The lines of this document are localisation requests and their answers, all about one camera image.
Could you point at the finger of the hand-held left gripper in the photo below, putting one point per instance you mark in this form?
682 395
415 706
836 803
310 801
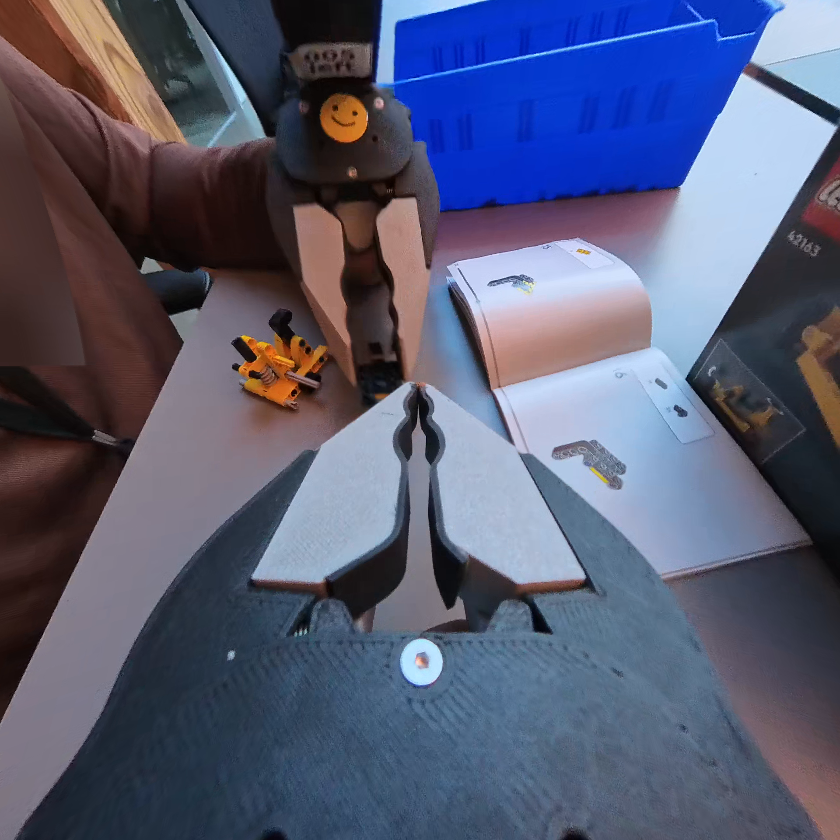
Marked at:
407 262
318 262

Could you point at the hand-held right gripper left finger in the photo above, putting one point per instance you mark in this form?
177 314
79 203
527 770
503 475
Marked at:
341 518

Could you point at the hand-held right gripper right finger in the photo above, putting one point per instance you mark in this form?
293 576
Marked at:
505 518

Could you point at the black lego assembly orange plate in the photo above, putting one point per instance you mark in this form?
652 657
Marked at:
382 380

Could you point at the person's left forearm brown sleeve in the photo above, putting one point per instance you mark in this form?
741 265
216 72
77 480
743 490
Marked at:
197 197

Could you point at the yellow black lego assembly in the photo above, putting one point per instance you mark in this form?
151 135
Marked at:
279 364

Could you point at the white lego instruction booklet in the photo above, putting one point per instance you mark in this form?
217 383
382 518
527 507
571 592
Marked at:
577 407

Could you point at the black lego box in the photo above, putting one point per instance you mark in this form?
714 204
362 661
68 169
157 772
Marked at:
781 367

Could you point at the black chair armrest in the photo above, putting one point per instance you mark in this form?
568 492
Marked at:
180 289

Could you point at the black chair back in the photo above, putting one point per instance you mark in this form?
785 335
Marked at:
243 59

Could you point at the blue plastic bin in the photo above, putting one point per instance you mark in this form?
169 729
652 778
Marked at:
564 131

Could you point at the person's torso brown clothing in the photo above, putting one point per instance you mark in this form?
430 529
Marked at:
65 525

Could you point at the wooden panel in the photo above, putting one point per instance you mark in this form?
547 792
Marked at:
79 59

